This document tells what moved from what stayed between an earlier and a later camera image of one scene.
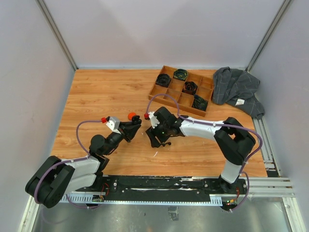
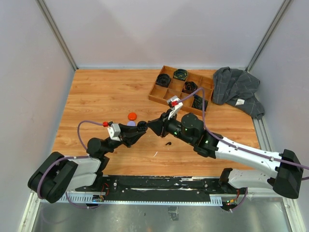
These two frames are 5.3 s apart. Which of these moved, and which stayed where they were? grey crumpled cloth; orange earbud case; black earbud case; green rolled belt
Moved: black earbud case
Stayed: grey crumpled cloth; green rolled belt; orange earbud case
